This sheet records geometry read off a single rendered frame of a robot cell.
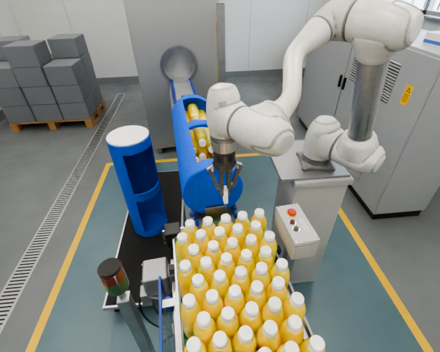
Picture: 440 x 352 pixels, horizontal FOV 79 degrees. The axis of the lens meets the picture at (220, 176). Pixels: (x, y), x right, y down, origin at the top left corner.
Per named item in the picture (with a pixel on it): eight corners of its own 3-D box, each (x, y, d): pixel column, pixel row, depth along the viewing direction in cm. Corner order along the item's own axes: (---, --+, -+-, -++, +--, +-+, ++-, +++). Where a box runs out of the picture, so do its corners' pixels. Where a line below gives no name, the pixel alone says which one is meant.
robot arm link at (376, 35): (346, 147, 145) (387, 165, 132) (327, 165, 141) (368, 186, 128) (368, -14, 87) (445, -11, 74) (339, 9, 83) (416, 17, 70)
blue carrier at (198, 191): (211, 130, 201) (211, 93, 184) (241, 210, 133) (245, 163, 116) (173, 133, 196) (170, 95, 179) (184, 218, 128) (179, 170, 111)
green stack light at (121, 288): (130, 274, 82) (126, 265, 79) (128, 294, 77) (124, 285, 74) (108, 279, 81) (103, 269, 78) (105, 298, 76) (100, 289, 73)
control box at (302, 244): (294, 218, 120) (297, 202, 114) (315, 255, 104) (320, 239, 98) (273, 223, 119) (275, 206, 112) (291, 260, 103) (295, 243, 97)
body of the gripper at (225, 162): (234, 141, 92) (234, 163, 97) (209, 144, 91) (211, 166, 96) (239, 152, 86) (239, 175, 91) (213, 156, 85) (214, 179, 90)
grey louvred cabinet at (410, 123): (327, 118, 424) (353, 12, 336) (420, 216, 254) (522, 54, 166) (295, 120, 421) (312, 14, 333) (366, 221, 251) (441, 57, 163)
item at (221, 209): (225, 221, 130) (225, 202, 122) (227, 225, 128) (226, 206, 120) (205, 224, 128) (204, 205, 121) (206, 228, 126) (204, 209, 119)
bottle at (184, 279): (193, 283, 107) (188, 255, 96) (202, 297, 102) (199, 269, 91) (177, 293, 104) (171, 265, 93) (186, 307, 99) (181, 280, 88)
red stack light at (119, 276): (126, 265, 79) (123, 257, 76) (124, 285, 74) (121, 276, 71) (103, 269, 78) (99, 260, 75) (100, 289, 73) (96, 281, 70)
